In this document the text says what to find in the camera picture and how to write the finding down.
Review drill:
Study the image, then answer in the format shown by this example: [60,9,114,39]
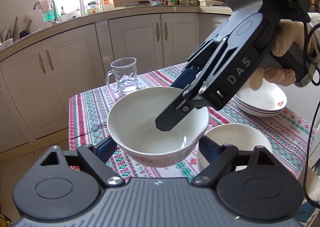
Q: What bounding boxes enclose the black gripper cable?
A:
[301,20,320,205]

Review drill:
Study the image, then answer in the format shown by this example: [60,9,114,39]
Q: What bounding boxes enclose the right hand beige glove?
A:
[248,20,319,90]

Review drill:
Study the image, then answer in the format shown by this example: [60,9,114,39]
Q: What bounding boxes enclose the white ceramic bowl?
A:
[197,124,273,172]

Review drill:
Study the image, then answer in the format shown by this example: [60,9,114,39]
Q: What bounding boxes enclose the white bowl pink flowers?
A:
[107,87,209,167]

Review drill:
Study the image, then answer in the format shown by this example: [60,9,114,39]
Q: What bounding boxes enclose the clear glass mug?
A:
[106,57,138,95]

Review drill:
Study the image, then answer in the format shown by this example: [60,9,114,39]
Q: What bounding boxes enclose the white rectangular tray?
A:
[199,0,227,7]

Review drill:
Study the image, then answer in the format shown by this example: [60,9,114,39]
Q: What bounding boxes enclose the steel steamer pot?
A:
[305,0,320,12]

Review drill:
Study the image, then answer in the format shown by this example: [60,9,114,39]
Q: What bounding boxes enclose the white kitchen cabinets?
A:
[1,13,227,151]

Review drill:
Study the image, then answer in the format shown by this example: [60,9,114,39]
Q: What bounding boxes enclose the kitchen faucet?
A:
[33,0,59,24]

